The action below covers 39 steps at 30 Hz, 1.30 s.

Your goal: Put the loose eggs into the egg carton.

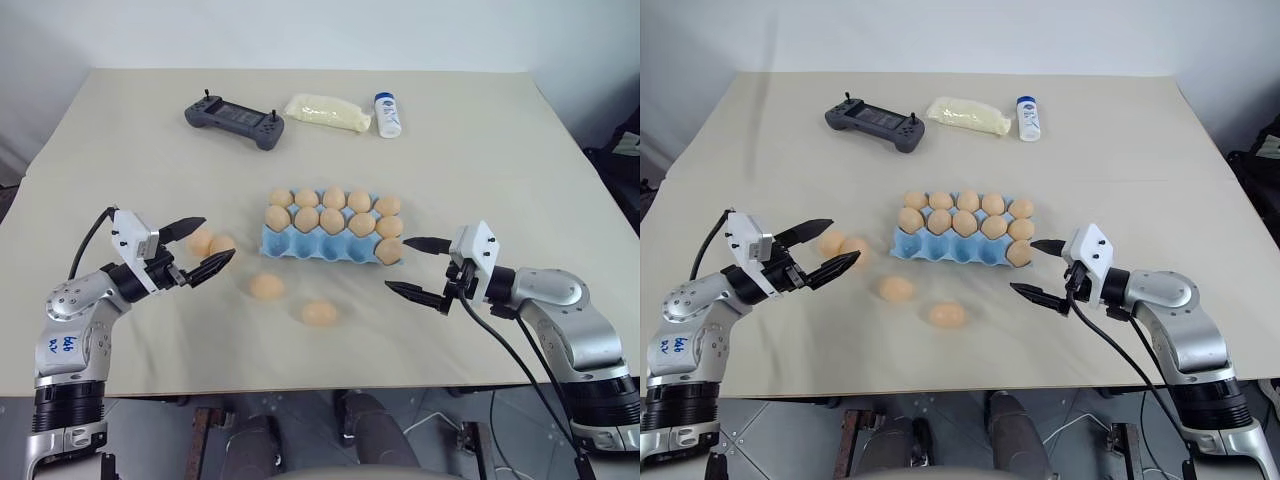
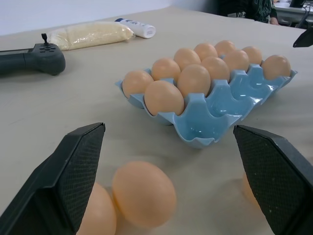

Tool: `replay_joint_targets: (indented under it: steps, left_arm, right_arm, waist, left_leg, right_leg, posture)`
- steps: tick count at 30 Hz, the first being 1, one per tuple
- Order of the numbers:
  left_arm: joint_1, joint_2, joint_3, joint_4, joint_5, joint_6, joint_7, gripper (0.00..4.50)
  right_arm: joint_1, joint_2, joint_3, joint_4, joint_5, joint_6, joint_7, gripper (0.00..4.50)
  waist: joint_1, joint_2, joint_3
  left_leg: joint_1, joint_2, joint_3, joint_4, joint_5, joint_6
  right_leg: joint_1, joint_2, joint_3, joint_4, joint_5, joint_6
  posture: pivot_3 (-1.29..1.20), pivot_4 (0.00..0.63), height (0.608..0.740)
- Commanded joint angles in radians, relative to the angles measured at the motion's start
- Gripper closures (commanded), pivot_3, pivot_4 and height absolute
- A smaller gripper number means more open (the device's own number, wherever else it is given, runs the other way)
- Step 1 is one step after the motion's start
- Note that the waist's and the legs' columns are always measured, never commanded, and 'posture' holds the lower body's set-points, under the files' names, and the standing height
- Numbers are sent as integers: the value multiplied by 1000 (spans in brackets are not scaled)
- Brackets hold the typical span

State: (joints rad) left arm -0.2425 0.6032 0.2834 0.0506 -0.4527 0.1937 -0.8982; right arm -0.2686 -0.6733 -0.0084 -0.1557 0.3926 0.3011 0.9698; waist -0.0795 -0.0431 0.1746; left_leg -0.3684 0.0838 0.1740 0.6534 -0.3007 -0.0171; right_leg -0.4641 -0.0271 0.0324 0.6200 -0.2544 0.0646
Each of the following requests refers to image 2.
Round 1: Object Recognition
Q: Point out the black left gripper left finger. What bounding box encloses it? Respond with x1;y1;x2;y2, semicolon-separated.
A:
0;122;106;235

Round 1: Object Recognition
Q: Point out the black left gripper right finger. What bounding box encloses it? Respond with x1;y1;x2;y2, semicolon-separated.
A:
233;124;313;235

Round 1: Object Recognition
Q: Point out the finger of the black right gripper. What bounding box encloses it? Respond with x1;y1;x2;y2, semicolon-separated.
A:
292;26;313;48

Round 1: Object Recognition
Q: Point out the light blue egg tray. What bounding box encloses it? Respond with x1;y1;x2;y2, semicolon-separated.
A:
114;59;299;149

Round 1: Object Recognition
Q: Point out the white desk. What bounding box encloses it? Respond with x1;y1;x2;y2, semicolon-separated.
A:
272;0;313;29

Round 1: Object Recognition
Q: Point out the brown egg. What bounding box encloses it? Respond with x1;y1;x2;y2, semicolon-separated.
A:
241;46;263;66
144;80;185;116
194;43;219;62
214;40;237;57
241;172;259;209
151;57;182;81
262;54;292;81
76;182;118;235
173;48;201;70
112;161;178;229
201;56;231;81
223;49;250;72
122;70;155;96
177;64;212;96

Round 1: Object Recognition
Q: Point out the person in dark patterned clothes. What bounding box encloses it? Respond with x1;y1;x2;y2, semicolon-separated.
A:
244;0;280;25

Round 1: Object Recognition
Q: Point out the dark grey handheld controller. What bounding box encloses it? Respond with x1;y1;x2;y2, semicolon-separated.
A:
0;33;67;78

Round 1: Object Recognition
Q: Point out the clear bag of yellow grains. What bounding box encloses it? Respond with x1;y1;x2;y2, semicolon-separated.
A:
45;21;136;51

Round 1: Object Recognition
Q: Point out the white bottle with blue cap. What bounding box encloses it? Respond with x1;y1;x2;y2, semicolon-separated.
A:
114;18;157;39

